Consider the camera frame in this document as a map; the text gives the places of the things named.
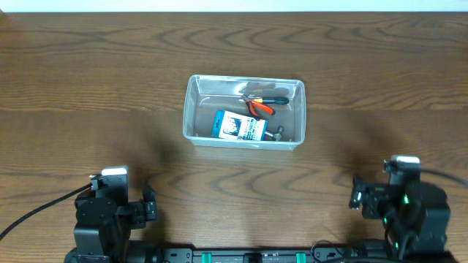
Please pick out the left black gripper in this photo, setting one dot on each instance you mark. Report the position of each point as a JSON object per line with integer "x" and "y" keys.
{"x": 137, "y": 209}

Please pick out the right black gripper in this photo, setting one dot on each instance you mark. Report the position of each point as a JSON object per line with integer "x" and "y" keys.
{"x": 376, "y": 193}

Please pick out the small claw hammer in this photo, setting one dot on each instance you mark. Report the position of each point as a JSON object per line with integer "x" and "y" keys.
{"x": 274, "y": 136}

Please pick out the blue white screwdriver set box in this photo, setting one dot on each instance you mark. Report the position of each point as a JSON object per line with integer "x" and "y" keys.
{"x": 233, "y": 126}

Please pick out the black handled screwdriver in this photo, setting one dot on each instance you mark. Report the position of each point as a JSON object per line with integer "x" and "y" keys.
{"x": 268, "y": 100}

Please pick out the clear plastic container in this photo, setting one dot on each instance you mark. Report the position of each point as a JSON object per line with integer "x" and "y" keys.
{"x": 207, "y": 94}

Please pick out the red handled pliers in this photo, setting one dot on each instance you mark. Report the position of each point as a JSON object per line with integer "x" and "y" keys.
{"x": 253, "y": 105}

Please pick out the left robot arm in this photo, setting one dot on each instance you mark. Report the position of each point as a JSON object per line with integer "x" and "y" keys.
{"x": 105, "y": 219}

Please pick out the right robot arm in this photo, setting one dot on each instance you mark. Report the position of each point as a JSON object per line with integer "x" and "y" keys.
{"x": 414, "y": 214}

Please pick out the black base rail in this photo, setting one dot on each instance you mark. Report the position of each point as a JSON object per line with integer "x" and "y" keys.
{"x": 187, "y": 255}

